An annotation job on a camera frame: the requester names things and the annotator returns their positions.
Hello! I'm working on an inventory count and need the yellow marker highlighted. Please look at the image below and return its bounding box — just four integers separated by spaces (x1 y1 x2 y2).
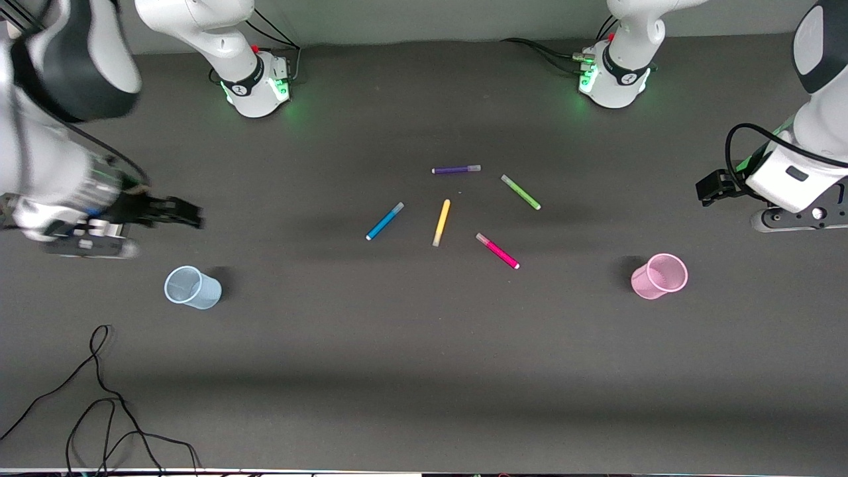
432 199 451 248

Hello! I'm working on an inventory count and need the translucent blue plastic cup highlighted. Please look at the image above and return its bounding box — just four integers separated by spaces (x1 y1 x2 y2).
164 266 223 310

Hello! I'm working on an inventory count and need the black left base cable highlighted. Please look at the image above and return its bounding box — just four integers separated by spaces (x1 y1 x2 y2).
502 38 587 72

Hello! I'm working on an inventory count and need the black right base cable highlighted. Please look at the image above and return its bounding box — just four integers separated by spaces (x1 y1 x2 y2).
245 7 303 83

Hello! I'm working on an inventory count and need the translucent pink plastic cup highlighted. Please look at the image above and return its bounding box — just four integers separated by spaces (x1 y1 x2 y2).
630 253 689 300

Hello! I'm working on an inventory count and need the blue marker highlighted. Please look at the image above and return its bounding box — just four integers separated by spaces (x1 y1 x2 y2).
365 202 405 241

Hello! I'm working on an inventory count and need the green marker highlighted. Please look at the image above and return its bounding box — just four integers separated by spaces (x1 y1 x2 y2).
501 174 542 211

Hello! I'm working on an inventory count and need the thin black loose cable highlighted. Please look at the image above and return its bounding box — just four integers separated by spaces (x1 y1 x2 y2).
0 325 163 477
65 397 201 477

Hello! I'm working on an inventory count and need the black base cable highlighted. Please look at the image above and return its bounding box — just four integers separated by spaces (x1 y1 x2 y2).
502 38 587 72
245 7 303 83

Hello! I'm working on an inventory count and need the pink marker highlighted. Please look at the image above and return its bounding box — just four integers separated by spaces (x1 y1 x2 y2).
476 233 521 270

